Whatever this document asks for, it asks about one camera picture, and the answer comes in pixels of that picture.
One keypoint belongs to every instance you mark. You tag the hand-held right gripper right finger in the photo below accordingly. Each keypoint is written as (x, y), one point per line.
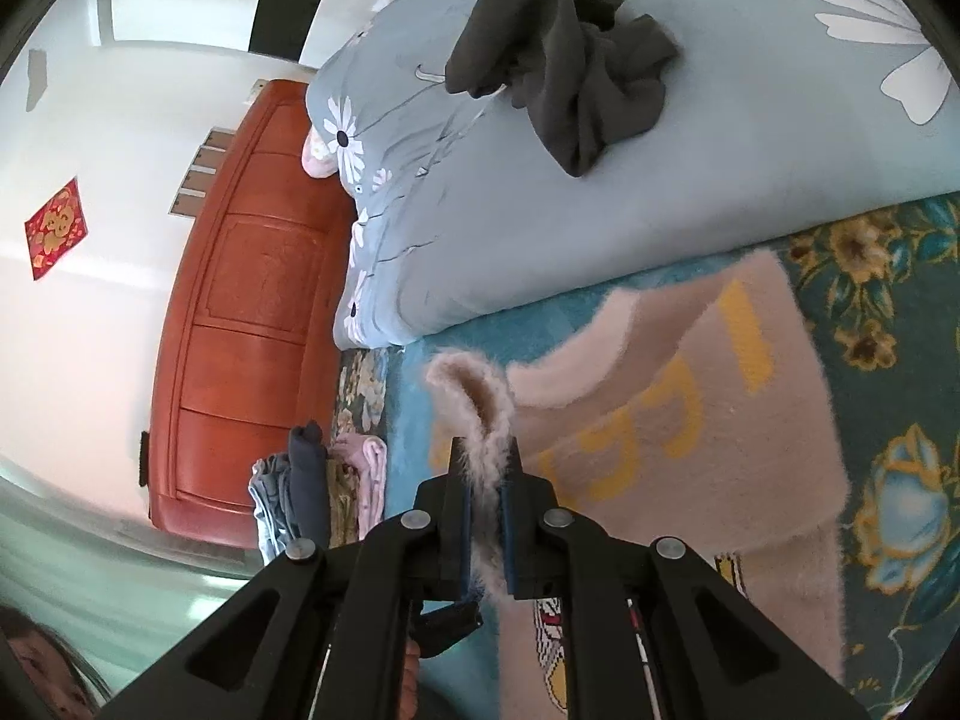
(511, 540)

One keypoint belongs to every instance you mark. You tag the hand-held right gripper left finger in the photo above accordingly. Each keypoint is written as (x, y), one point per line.
(463, 540)

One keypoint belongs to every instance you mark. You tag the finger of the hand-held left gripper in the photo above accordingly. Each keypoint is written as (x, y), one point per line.
(450, 626)

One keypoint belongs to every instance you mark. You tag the beige fuzzy sweater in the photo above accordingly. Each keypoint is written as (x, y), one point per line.
(675, 405)

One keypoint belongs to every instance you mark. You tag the person's left forearm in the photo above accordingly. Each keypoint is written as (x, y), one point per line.
(412, 682)

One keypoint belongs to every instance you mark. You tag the pink garment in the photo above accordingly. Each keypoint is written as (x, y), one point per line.
(367, 476)

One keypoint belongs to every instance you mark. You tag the dark navy garment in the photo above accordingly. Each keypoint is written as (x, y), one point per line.
(307, 480)

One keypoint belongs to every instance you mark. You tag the blue-grey garment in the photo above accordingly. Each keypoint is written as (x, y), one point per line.
(271, 502)

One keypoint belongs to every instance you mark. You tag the grey-blue daisy print duvet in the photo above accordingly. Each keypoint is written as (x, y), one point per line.
(600, 240)

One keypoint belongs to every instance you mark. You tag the orange wooden headboard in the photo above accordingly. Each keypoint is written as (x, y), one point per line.
(240, 315)

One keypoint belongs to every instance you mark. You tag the person's head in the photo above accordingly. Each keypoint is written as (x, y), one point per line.
(45, 671)

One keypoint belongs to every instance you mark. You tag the pink floral pillow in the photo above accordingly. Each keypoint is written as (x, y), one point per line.
(319, 154)

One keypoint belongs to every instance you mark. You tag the teal floral bed sheet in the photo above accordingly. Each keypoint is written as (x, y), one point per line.
(885, 360)

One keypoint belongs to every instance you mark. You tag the dark grey garment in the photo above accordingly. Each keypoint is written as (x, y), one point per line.
(570, 52)

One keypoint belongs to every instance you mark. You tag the white wardrobe with black stripe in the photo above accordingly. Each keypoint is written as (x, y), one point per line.
(289, 0)

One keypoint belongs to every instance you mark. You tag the brown wall plaque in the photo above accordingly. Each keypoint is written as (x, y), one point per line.
(197, 181)
(186, 205)
(208, 157)
(219, 137)

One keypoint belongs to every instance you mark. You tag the red wall poster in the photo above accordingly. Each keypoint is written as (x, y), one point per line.
(56, 229)

